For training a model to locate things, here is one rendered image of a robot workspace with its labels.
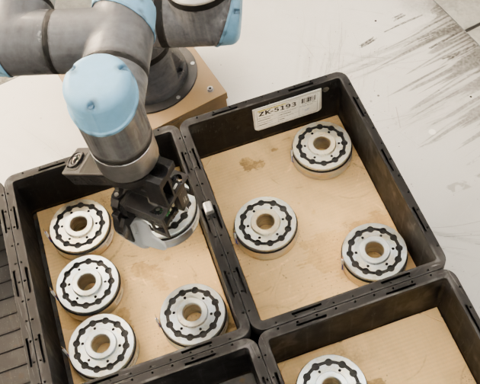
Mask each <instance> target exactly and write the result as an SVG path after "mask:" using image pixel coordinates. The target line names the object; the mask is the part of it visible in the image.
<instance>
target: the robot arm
mask: <svg viewBox="0 0 480 384"><path fill-rule="evenodd" d="M55 3H56V0H0V77H8V78H13V77H14V76H22V75H65V78H64V79H63V83H62V93H63V97H64V99H65V101H66V106H67V109H68V112H69V116H70V117H71V119H72V121H73V122H74V124H75V125H76V126H77V127H78V129H79V131H80V133H81V135H82V137H83V139H84V141H85V142H86V144H87V146H88V148H77V149H76V150H75V152H74V153H73V154H72V156H71V157H70V158H69V160H68V162H67V164H66V167H65V169H64V170H63V172H62V174H63V175H64V176H66V177H67V178H68V179H69V180H70V181H71V182H72V183H73V184H84V185H108V186H112V187H114V188H115V189H114V192H113V193H112V194H111V199H110V202H111V204H110V206H112V210H113V212H112V214H111V216H112V217H113V222H114V229H115V231H116V233H117V234H119V235H120V236H122V237H123V238H124V239H126V240H128V241H129V242H131V243H133V244H134V245H136V246H138V247H140V248H149V247H151V248H156V249H159V250H163V251H164V250H166V249H167V245H166V244H165V243H164V242H163V241H162V240H161V239H160V238H158V237H157V236H155V235H154V234H153V233H152V231H151V229H150V227H149V225H148V223H147V222H149V223H151V225H152V228H153V230H154V232H156V233H158V234H160V235H163V236H165V237H167V238H170V237H171V235H170V233H169V231H168V228H167V227H169V224H170V222H171V221H172V219H174V218H175V216H176V215H177V214H178V213H179V210H180V211H184V212H188V208H187V205H188V203H189V201H190V200H189V197H188V194H190V195H192V196H194V190H193V188H192V185H191V182H190V178H189V175H188V174H185V173H183V172H180V171H177V170H175V169H174V168H175V165H174V161H172V160H170V159H167V158H164V157H161V156H160V154H159V152H158V145H157V142H156V140H155V137H154V134H153V132H152V128H151V125H150V122H149V118H148V117H147V114H146V110H145V105H150V104H157V103H159V102H162V101H164V100H167V99H168V98H170V97H171V96H173V95H174V94H175V93H177V92H178V91H179V90H180V88H181V87H182V86H183V84H184V82H185V80H186V77H187V64H186V61H185V58H184V55H183V54H182V52H181V51H180V50H179V49H178V47H199V46H214V47H220V46H228V45H233V44H235V43H237V42H238V40H239V38H240V34H241V27H242V3H243V0H92V5H91V8H61V9H54V8H55ZM178 178H180V179H182V180H181V182H180V181H179V180H178ZM185 182H187V184H188V187H189V188H186V187H185V186H184V184H185ZM144 220H145V221H147V222H145V221H144ZM156 226H158V227H161V228H162V227H163V228H164V230H161V229H159V228H156Z"/></svg>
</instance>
